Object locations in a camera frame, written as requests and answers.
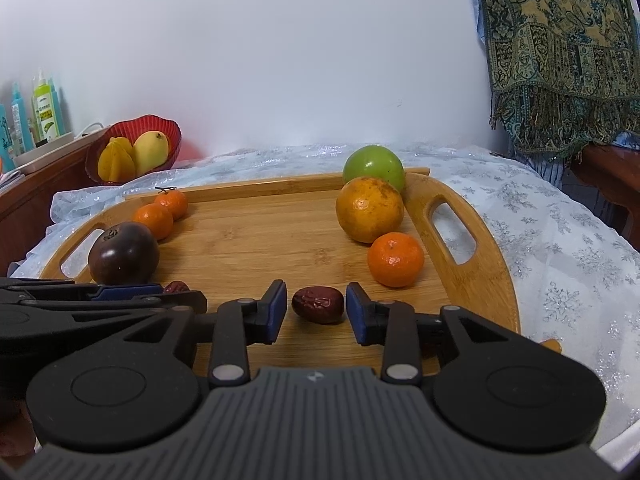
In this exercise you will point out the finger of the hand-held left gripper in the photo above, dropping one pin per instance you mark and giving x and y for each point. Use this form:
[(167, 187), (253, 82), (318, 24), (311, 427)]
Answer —
[(130, 292), (175, 302)]

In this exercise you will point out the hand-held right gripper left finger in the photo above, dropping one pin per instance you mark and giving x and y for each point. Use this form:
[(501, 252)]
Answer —
[(278, 312)]

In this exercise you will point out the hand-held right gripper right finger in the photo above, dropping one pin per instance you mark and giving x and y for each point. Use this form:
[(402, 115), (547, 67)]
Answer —
[(355, 312)]

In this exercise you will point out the red date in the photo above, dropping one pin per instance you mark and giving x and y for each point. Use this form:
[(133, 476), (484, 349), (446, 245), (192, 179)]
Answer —
[(177, 287), (317, 305)]

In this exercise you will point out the dark purple tomato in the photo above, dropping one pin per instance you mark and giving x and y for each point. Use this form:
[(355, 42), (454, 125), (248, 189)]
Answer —
[(125, 255)]

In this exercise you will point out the small mandarin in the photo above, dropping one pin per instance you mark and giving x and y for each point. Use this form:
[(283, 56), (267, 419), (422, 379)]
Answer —
[(395, 260)]

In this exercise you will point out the bamboo serving tray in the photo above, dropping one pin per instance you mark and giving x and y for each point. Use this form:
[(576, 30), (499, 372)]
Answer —
[(280, 240)]

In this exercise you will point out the large mandarin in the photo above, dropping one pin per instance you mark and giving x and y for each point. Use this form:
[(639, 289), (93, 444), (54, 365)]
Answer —
[(155, 221)]

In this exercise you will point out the mandarin with green stem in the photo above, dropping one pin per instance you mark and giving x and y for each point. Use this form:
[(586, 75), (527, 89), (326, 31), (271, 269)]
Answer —
[(172, 203)]

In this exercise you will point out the yellowish orange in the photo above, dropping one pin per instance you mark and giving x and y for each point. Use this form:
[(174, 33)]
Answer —
[(367, 210)]

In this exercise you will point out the green apple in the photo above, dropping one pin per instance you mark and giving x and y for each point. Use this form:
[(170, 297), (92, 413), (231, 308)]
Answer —
[(375, 167)]

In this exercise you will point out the person's left forearm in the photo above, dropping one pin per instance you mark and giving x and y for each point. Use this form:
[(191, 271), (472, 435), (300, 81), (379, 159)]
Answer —
[(15, 430)]

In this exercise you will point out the brown wooden cabinet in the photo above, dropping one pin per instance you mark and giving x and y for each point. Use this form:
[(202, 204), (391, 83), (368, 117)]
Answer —
[(30, 210)]

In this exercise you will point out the yellow starfruit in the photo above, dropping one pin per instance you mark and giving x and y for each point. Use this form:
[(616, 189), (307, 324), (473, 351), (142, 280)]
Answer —
[(116, 160)]

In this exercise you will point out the yellow mango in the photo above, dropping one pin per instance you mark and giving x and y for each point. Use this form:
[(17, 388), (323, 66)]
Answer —
[(150, 152)]

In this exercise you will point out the metal tray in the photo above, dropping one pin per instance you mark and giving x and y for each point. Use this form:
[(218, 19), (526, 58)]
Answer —
[(45, 152)]

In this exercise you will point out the red fruit bowl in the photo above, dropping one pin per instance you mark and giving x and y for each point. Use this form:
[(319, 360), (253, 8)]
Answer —
[(165, 127)]

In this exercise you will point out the green white bottle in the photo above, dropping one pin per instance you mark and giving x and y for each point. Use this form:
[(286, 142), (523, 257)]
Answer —
[(46, 110)]

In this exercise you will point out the silver snowflake tablecloth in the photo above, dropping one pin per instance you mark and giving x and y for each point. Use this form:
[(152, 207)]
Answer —
[(550, 260)]

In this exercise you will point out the teal tube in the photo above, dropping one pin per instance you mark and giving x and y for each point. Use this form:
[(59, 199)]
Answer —
[(18, 120), (4, 132)]

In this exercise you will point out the brown wooden side table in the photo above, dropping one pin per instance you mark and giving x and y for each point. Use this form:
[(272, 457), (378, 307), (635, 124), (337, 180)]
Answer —
[(615, 175)]

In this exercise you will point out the green patterned shawl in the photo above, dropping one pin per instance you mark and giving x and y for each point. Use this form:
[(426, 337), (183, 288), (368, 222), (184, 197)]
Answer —
[(560, 50)]

